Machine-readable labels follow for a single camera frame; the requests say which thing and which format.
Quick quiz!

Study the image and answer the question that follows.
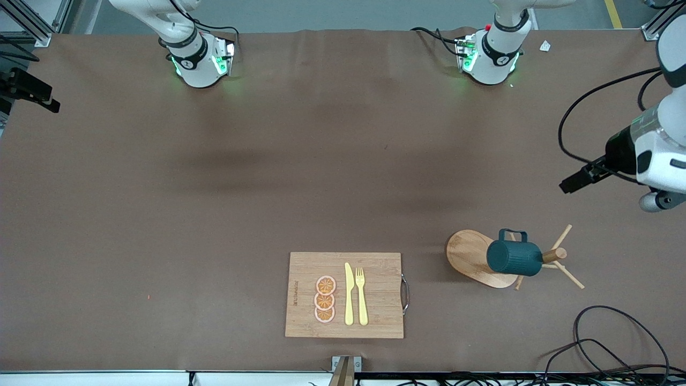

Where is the dark teal ribbed cup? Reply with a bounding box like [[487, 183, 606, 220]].
[[486, 228, 544, 277]]

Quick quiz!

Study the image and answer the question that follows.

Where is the wooden cup rack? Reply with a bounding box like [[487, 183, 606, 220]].
[[446, 224, 586, 291]]

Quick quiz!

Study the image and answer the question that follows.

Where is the bamboo cutting board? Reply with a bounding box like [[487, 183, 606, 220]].
[[285, 252, 411, 339]]

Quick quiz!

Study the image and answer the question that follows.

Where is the yellow plastic fork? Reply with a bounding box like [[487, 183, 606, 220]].
[[355, 267, 369, 326]]

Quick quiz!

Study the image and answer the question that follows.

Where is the yellow plastic knife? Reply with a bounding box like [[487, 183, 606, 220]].
[[344, 262, 355, 326]]

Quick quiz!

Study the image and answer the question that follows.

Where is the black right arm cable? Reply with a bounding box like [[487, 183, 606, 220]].
[[0, 33, 41, 63]]

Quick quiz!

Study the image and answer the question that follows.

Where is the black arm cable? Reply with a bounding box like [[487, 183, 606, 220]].
[[0, 33, 41, 63], [558, 67, 663, 185]]

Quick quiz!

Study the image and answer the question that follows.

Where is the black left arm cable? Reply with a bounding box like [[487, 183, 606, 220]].
[[558, 67, 663, 185]]

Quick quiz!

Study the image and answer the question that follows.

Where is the aluminium frame profile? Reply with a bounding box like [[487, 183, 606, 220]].
[[0, 0, 73, 48], [642, 0, 686, 42]]

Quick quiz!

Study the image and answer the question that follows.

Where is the black looped cable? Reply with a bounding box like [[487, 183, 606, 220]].
[[573, 306, 670, 376]]

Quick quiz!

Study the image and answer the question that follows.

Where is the black thin floor cable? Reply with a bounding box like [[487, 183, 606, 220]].
[[540, 339, 686, 386]]

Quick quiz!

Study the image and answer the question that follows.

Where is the black right base cable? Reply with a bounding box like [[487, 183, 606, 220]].
[[182, 20, 240, 42]]

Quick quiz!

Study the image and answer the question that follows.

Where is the black base cable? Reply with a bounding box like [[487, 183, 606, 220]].
[[411, 27, 463, 57], [182, 20, 240, 42]]

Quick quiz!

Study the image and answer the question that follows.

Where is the black left base cable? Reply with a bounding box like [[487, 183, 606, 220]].
[[411, 27, 463, 57]]

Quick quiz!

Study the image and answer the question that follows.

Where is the metal table bracket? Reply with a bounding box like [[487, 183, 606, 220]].
[[328, 355, 362, 386]]

